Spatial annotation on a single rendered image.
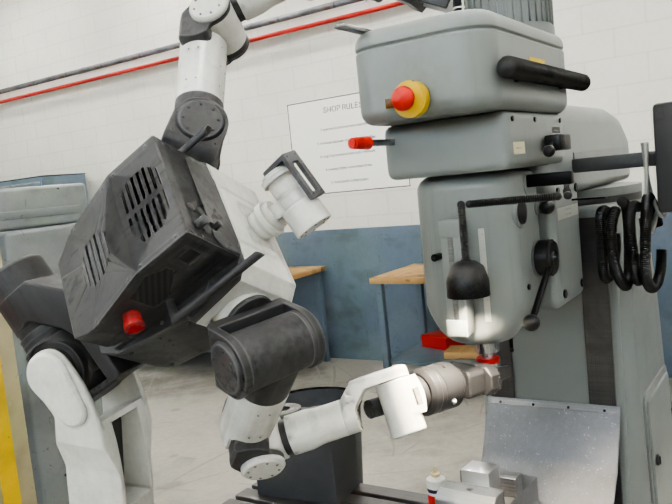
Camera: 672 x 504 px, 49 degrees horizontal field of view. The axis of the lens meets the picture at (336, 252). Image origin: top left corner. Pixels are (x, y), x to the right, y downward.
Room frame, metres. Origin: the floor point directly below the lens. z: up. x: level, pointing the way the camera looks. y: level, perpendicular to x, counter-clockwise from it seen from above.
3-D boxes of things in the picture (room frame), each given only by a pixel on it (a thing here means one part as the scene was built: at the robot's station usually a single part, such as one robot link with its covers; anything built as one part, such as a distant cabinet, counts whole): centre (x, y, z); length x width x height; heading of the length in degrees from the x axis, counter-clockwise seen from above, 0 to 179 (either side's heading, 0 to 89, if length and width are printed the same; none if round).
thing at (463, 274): (1.21, -0.21, 1.46); 0.07 x 0.07 x 0.06
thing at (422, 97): (1.21, -0.15, 1.76); 0.06 x 0.02 x 0.06; 56
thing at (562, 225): (1.56, -0.38, 1.47); 0.24 x 0.19 x 0.26; 56
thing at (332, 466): (1.71, 0.12, 1.00); 0.22 x 0.12 x 0.20; 61
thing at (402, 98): (1.19, -0.13, 1.76); 0.04 x 0.03 x 0.04; 56
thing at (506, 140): (1.44, -0.30, 1.68); 0.34 x 0.24 x 0.10; 146
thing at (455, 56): (1.41, -0.28, 1.81); 0.47 x 0.26 x 0.16; 146
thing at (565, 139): (1.38, -0.42, 1.66); 0.12 x 0.04 x 0.04; 146
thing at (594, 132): (1.82, -0.55, 1.66); 0.80 x 0.23 x 0.20; 146
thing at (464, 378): (1.35, -0.20, 1.24); 0.13 x 0.12 x 0.10; 34
